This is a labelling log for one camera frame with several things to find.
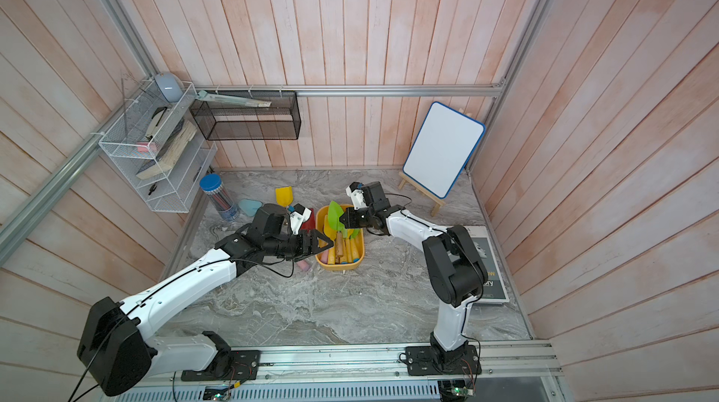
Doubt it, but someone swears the black wire basket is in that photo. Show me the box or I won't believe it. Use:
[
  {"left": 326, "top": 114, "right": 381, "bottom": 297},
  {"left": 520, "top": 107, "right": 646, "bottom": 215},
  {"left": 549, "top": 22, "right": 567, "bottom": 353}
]
[{"left": 190, "top": 90, "right": 303, "bottom": 141}]

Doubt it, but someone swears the aluminium front rail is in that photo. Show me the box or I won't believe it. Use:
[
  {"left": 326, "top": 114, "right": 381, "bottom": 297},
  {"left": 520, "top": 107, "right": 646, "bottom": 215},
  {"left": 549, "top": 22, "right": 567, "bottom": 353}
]
[{"left": 94, "top": 339, "right": 563, "bottom": 389}]

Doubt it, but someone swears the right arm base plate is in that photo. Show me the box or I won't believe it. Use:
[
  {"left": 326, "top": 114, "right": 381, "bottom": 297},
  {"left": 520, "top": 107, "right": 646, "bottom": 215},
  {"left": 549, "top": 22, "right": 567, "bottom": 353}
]
[{"left": 398, "top": 342, "right": 482, "bottom": 377}]

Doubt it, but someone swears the yellow plastic storage box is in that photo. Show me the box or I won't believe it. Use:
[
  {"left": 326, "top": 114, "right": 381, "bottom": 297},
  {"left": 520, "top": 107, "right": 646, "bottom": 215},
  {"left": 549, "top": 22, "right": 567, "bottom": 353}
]
[{"left": 315, "top": 202, "right": 365, "bottom": 272}]

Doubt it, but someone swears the book on wire shelf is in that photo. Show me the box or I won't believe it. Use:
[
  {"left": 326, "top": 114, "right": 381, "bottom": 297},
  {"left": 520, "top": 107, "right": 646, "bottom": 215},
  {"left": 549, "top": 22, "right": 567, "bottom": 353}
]
[{"left": 136, "top": 119, "right": 197, "bottom": 180}]

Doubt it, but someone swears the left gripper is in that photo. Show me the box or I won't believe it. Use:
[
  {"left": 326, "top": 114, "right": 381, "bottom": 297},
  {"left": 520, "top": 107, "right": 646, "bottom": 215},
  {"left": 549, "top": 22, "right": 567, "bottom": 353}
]
[{"left": 264, "top": 229, "right": 334, "bottom": 262}]

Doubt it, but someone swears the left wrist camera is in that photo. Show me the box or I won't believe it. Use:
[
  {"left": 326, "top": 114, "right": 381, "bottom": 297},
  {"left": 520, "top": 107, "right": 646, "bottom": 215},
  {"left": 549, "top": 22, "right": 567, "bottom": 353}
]
[{"left": 288, "top": 205, "right": 312, "bottom": 235}]

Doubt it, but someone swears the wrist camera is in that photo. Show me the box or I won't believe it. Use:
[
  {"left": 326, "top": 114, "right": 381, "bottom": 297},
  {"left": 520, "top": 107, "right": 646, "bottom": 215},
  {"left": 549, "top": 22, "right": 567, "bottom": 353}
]
[
  {"left": 346, "top": 182, "right": 367, "bottom": 209},
  {"left": 288, "top": 205, "right": 312, "bottom": 235}
]

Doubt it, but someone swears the red square shovel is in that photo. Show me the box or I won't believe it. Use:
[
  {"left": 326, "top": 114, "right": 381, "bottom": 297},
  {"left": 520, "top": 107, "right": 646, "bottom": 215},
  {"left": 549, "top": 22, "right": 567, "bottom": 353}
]
[{"left": 301, "top": 210, "right": 316, "bottom": 231}]

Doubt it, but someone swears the blue lid pencil jar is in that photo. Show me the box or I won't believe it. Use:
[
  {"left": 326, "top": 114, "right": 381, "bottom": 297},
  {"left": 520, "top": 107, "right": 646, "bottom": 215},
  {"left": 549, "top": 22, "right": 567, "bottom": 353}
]
[{"left": 200, "top": 173, "right": 238, "bottom": 221}]

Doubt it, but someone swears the Twins story book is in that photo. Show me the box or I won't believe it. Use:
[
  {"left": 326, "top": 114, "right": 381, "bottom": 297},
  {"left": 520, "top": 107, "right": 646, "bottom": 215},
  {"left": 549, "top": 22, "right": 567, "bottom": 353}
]
[{"left": 462, "top": 226, "right": 509, "bottom": 306}]

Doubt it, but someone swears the light green box on basket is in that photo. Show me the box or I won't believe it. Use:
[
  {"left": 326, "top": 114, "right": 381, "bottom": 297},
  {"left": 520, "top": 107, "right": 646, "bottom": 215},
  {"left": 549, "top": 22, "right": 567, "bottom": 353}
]
[{"left": 197, "top": 90, "right": 271, "bottom": 109}]

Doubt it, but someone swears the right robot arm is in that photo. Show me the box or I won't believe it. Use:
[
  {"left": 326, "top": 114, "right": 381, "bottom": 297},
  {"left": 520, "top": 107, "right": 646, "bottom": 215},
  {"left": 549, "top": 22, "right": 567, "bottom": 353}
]
[{"left": 340, "top": 182, "right": 489, "bottom": 353}]

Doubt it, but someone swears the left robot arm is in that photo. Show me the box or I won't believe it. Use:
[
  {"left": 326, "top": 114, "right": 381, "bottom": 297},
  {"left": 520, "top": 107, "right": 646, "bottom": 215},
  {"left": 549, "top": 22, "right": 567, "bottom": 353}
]
[{"left": 77, "top": 203, "right": 333, "bottom": 396}]

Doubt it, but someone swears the white wire shelf rack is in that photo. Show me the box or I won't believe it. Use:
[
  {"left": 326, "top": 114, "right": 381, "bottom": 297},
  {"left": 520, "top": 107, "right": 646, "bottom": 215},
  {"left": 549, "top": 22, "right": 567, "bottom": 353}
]
[{"left": 99, "top": 78, "right": 217, "bottom": 214}]

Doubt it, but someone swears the yellow square shovel wooden handle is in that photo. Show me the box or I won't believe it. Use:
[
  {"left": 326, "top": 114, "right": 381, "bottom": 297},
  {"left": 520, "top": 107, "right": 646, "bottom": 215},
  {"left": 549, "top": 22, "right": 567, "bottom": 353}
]
[{"left": 275, "top": 187, "right": 294, "bottom": 208}]

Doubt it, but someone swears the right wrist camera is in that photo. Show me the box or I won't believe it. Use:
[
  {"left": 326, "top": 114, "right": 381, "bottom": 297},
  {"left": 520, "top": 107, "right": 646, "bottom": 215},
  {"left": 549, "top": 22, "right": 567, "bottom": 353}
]
[{"left": 346, "top": 182, "right": 367, "bottom": 209}]

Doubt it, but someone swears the grey round bowl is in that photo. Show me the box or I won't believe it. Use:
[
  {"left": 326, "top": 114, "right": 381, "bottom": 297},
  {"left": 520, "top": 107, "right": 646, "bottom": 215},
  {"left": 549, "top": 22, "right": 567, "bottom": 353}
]
[{"left": 154, "top": 72, "right": 185, "bottom": 104}]

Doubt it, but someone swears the wooden easel stand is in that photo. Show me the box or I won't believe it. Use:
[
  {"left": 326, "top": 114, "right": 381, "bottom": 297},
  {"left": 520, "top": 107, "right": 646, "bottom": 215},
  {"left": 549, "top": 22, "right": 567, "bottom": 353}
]
[{"left": 398, "top": 171, "right": 446, "bottom": 217}]

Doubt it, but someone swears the white board blue frame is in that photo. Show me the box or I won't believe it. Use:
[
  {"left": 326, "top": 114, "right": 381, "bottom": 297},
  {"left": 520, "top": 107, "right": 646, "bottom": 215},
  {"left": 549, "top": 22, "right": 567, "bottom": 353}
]
[{"left": 403, "top": 102, "right": 485, "bottom": 199}]

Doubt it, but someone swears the green shovel wooden handle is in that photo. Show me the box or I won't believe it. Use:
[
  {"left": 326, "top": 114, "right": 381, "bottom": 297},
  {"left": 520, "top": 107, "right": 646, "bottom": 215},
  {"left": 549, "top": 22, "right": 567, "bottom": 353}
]
[{"left": 327, "top": 201, "right": 346, "bottom": 263}]

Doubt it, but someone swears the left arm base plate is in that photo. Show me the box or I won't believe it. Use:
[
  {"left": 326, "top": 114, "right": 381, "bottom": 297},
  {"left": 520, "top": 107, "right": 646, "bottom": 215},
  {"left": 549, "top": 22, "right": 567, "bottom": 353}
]
[{"left": 181, "top": 350, "right": 261, "bottom": 383}]

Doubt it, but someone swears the light blue plastic shovel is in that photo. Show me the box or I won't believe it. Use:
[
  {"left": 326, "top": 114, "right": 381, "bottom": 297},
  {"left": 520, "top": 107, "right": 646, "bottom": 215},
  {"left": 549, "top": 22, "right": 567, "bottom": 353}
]
[{"left": 238, "top": 199, "right": 263, "bottom": 218}]

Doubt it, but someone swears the yellow scoop shovel yellow handle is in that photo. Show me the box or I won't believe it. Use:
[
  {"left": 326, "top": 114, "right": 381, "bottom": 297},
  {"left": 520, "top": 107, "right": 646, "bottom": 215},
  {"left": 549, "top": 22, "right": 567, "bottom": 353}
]
[{"left": 344, "top": 238, "right": 355, "bottom": 263}]

